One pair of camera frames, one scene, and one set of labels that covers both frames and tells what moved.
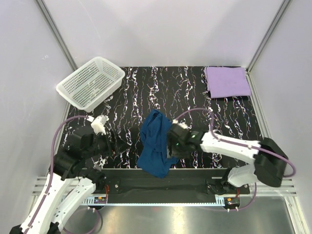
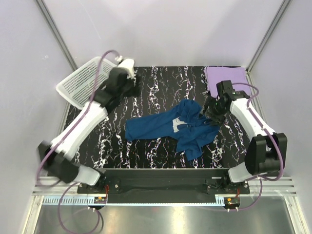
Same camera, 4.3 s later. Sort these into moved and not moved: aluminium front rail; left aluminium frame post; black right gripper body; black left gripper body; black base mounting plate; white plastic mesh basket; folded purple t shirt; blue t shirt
Moved: blue t shirt; black right gripper body; black left gripper body
Not moved: black base mounting plate; left aluminium frame post; aluminium front rail; white plastic mesh basket; folded purple t shirt
